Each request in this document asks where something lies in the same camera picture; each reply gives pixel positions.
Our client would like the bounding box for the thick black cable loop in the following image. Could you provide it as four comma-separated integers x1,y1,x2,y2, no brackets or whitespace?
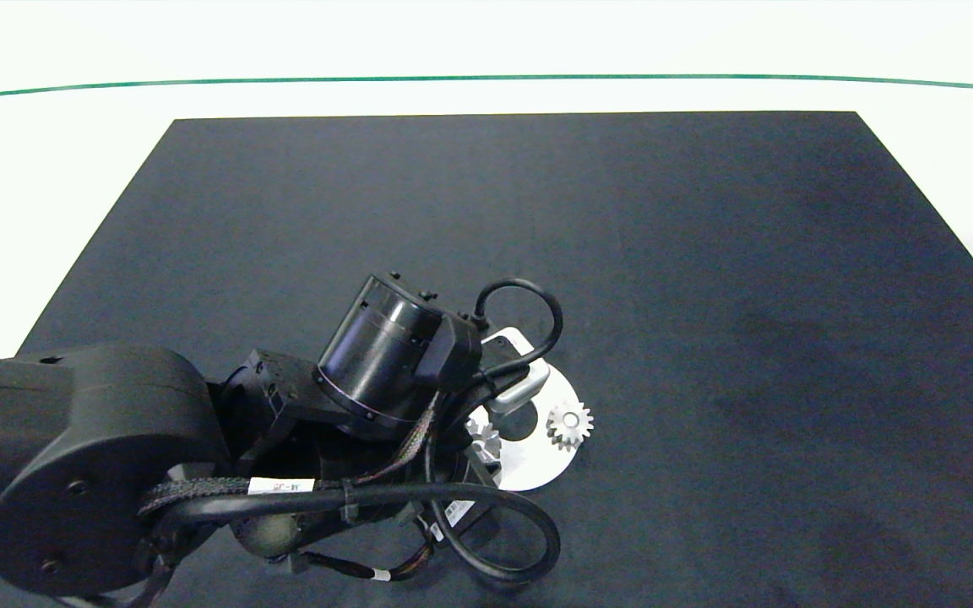
154,481,563,587

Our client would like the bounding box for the thin braided cable, small tag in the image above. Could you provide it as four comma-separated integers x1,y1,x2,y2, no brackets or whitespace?
288,537,438,585

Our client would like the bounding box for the thick black camera cable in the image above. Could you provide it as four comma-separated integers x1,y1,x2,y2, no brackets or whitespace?
471,278,565,399

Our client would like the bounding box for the small steel gear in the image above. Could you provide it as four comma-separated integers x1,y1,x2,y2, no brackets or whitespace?
546,401,595,452
466,415,503,464

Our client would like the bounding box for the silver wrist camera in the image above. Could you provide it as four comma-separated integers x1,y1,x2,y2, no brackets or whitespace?
481,329,552,415

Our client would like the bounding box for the round white pin plate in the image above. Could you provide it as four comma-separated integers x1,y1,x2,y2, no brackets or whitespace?
463,361,583,492

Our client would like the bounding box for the dark rectangular mat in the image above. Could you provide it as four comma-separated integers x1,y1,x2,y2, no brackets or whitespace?
0,111,973,608

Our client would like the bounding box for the braided cable, large white tag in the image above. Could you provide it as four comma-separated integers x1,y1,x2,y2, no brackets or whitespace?
137,390,443,518

